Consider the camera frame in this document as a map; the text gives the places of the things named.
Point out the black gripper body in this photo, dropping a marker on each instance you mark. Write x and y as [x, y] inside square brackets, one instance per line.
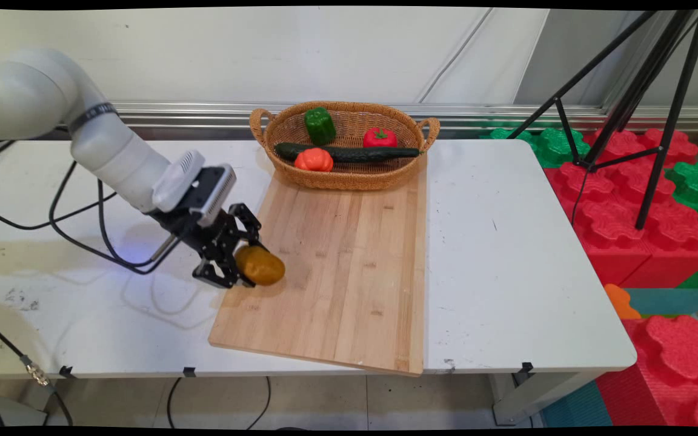
[200, 239]

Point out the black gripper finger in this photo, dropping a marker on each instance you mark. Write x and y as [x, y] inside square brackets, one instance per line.
[247, 225]
[220, 275]

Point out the brown toy potato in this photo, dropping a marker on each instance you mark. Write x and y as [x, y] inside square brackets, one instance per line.
[260, 265]

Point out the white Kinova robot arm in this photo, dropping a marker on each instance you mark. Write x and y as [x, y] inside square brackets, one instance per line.
[106, 151]

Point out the orange toy tomato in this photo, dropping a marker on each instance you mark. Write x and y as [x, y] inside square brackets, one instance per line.
[314, 160]

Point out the black table edge clip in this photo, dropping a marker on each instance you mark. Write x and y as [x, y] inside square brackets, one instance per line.
[189, 371]
[527, 367]
[66, 370]

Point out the wooden cutting board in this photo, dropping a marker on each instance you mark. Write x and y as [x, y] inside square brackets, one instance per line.
[337, 272]

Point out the woven wicker basket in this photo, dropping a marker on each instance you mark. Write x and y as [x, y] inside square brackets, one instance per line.
[349, 172]

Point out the green toy bell pepper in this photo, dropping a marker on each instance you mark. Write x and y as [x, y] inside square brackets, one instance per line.
[320, 125]

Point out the dark green toy cucumber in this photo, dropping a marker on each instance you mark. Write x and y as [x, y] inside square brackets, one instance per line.
[373, 153]

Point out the red toy tomato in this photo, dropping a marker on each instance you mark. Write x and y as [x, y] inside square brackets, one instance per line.
[379, 138]

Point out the green foam block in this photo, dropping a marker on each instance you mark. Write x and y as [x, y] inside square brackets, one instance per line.
[552, 145]
[697, 181]

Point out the white table leg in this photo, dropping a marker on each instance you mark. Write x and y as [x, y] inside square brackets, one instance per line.
[537, 393]

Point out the orange foam piece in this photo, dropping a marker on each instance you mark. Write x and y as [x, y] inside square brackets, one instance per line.
[620, 301]

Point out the black tripod stand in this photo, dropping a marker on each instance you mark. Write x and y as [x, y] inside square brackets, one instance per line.
[640, 91]

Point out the teal foam mat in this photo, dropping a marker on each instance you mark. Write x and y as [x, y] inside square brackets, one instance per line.
[670, 300]

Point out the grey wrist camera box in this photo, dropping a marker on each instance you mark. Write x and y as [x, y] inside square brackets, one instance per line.
[212, 191]

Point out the silver metal wall rail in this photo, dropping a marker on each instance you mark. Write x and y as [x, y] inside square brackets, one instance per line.
[506, 115]

